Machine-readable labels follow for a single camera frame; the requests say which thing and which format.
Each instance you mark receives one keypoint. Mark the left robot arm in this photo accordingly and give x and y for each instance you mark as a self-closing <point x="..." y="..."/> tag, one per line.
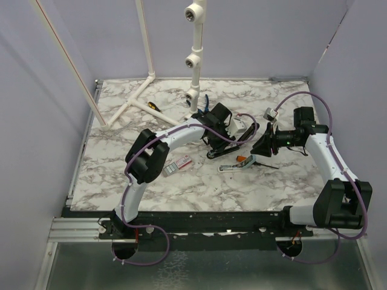
<point x="147" y="156"/>

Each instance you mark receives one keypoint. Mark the red white staple box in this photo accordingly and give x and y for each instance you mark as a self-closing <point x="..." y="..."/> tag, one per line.
<point x="176" y="166"/>

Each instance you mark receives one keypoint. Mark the aluminium frame rail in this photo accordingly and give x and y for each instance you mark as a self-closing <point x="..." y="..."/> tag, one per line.
<point x="70" y="226"/>

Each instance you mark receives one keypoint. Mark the yellow black screwdriver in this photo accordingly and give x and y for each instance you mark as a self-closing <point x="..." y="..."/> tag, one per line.
<point x="154" y="106"/>

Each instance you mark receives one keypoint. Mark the black stapler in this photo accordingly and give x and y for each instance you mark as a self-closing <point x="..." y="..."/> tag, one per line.
<point x="226" y="147"/>

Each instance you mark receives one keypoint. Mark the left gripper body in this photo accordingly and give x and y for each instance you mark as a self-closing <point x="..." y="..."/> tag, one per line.
<point x="216" y="142"/>

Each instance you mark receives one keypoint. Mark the blue handled pliers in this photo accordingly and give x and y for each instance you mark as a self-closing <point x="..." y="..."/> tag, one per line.
<point x="206" y="108"/>

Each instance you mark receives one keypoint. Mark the white pvc pipe frame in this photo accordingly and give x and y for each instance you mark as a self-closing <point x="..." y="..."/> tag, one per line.
<point x="143" y="41"/>

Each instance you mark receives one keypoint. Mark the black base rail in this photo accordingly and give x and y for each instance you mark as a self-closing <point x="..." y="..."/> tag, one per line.
<point x="191" y="231"/>

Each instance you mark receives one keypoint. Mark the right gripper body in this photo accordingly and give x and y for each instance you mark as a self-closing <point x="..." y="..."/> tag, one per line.
<point x="273" y="139"/>

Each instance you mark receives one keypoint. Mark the orange handled screwdriver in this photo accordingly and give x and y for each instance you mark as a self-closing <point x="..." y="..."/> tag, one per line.
<point x="241" y="158"/>

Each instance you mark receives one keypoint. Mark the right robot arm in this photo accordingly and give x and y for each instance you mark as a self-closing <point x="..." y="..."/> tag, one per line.
<point x="344" y="199"/>

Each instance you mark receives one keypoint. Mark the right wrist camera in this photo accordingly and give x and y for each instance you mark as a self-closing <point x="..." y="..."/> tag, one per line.
<point x="271" y="115"/>

